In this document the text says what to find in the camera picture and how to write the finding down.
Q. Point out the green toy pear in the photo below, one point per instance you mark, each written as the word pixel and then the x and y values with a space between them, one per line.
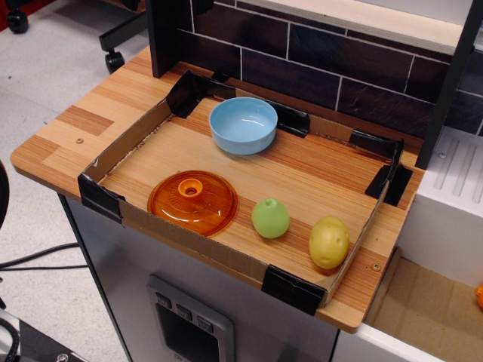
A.
pixel 270 218

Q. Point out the light blue bowl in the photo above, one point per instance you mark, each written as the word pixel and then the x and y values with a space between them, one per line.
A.
pixel 243 125

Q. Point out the orange transparent pot lid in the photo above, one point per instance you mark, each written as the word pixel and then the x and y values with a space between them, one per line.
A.
pixel 199 201

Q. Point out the cardboard fence with black tape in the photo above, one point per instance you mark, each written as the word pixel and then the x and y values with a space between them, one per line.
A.
pixel 314 166

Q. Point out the yellow toy potato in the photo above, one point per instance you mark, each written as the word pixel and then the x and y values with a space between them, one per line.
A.
pixel 329 242

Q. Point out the grey toy oven panel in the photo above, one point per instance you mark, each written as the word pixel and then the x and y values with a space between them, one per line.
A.
pixel 189 329

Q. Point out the black caster wheel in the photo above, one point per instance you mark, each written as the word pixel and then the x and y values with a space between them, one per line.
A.
pixel 114 60
pixel 17 22

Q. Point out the black chair base leg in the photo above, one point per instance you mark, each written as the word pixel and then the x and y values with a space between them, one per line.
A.
pixel 123 32

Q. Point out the white toy sink unit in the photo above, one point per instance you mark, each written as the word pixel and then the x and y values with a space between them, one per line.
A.
pixel 425 308

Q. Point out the light wooden shelf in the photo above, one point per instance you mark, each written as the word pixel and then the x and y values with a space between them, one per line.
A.
pixel 399 26

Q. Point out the orange toy in sink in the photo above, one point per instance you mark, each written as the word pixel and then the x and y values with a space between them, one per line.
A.
pixel 479 295

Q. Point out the black vertical post left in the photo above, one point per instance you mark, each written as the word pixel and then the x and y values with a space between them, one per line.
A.
pixel 164 19

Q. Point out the black vertical post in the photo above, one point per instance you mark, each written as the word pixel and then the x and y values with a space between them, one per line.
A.
pixel 164 19
pixel 458 64

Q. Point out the black vertical post right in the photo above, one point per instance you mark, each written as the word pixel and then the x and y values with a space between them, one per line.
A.
pixel 458 64

